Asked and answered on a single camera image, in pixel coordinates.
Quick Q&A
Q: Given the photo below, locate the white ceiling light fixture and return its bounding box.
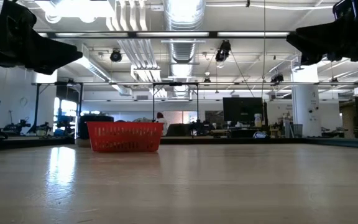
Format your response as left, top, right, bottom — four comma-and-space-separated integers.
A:
131, 64, 163, 83

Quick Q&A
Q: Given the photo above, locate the large black monitor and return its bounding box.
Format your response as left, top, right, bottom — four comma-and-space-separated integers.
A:
223, 96, 265, 124

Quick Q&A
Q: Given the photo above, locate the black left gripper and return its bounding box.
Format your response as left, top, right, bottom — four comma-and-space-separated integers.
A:
0, 0, 83, 75

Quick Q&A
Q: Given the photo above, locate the black aluminium rig frame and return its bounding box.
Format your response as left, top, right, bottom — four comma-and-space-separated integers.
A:
0, 29, 358, 152

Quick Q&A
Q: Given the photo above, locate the black background rig frame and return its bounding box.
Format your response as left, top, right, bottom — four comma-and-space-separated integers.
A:
152, 82, 200, 123
31, 81, 84, 134

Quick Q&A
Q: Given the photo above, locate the green white packet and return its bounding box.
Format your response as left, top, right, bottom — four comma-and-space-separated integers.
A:
131, 116, 154, 123

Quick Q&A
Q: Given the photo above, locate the blue background machine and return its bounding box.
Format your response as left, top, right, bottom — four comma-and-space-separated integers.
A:
53, 114, 76, 137

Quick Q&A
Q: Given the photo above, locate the grey mesh waste bin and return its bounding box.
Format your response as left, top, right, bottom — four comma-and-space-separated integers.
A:
291, 123, 304, 138

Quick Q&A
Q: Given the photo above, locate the person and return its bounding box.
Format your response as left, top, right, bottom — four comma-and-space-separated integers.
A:
155, 111, 169, 136

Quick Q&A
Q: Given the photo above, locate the white square column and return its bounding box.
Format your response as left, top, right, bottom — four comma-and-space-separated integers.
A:
31, 70, 58, 131

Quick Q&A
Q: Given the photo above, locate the black rounded chair back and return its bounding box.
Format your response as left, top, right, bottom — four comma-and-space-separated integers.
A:
165, 123, 193, 137

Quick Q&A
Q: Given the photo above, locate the red plastic basket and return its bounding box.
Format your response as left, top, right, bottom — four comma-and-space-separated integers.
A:
85, 121, 164, 153

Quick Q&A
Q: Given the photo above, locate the silver ventilation duct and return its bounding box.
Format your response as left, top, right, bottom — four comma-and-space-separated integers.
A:
163, 0, 207, 98

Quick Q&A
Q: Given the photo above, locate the white round column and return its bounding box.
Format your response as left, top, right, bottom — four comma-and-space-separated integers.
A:
291, 63, 322, 138

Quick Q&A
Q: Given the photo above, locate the dark chalkboard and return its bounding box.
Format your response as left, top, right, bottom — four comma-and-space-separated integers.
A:
204, 110, 225, 126

